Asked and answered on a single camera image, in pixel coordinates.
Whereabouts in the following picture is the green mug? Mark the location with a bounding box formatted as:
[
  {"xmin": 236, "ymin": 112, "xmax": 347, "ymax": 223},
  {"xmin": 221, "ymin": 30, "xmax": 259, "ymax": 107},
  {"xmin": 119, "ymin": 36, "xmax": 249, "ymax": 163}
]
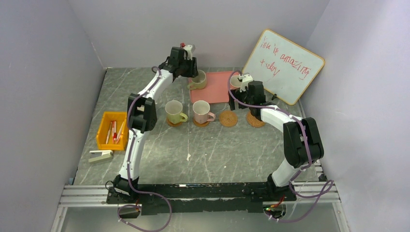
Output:
[
  {"xmin": 165, "ymin": 100, "xmax": 188, "ymax": 125},
  {"xmin": 187, "ymin": 70, "xmax": 207, "ymax": 90}
]

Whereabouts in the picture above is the pink mug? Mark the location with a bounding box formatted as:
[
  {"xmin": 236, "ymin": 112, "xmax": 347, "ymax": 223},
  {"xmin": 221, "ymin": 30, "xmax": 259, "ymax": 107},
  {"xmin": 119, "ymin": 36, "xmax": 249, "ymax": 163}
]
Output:
[
  {"xmin": 192, "ymin": 100, "xmax": 216, "ymax": 124},
  {"xmin": 229, "ymin": 75, "xmax": 242, "ymax": 90}
]

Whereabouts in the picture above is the light wooden coaster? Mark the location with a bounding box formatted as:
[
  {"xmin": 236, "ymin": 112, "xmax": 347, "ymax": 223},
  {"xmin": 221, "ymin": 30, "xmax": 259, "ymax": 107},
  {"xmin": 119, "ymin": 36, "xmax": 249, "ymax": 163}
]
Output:
[
  {"xmin": 166, "ymin": 118, "xmax": 183, "ymax": 127},
  {"xmin": 192, "ymin": 118, "xmax": 210, "ymax": 128}
]

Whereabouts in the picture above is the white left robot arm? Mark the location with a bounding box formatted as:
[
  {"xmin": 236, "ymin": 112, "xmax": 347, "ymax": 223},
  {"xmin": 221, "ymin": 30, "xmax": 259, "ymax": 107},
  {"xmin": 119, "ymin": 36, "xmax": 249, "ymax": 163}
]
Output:
[{"xmin": 109, "ymin": 43, "xmax": 198, "ymax": 203}]

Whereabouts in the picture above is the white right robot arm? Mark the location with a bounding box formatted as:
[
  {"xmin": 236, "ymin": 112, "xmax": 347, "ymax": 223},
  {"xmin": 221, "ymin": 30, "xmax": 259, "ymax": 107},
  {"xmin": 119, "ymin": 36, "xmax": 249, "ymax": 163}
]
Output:
[{"xmin": 228, "ymin": 71, "xmax": 324, "ymax": 201}]

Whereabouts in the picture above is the pink serving tray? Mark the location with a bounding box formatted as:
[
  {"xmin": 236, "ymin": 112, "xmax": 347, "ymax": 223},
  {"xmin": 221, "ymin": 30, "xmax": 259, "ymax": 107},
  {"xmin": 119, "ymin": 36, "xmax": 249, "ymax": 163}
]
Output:
[{"xmin": 190, "ymin": 71, "xmax": 232, "ymax": 104}]

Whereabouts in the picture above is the whiteboard with red writing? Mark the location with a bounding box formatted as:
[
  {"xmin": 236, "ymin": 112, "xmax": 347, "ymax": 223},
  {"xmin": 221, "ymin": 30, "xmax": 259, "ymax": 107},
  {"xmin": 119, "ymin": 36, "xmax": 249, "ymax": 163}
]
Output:
[{"xmin": 242, "ymin": 29, "xmax": 325, "ymax": 105}]

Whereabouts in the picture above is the red white marker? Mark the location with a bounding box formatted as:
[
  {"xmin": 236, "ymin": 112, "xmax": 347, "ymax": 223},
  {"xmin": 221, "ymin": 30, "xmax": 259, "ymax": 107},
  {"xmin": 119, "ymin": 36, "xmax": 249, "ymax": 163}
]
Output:
[{"xmin": 111, "ymin": 120, "xmax": 117, "ymax": 144}]

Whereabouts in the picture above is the yellow plastic bin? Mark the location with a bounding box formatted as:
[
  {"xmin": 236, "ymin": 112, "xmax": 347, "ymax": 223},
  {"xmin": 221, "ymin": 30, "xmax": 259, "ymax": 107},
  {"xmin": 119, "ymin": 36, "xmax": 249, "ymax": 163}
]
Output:
[{"xmin": 96, "ymin": 112, "xmax": 129, "ymax": 151}]

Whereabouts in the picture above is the white stapler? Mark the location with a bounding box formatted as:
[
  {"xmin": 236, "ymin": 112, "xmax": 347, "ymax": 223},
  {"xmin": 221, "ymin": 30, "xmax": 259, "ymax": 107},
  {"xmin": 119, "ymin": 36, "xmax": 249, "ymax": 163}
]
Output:
[{"xmin": 88, "ymin": 150, "xmax": 114, "ymax": 164}]

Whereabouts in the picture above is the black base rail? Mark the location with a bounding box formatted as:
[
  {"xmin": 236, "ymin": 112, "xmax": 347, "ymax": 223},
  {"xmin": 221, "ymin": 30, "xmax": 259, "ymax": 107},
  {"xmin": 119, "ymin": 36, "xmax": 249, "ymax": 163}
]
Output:
[{"xmin": 106, "ymin": 182, "xmax": 296, "ymax": 216}]

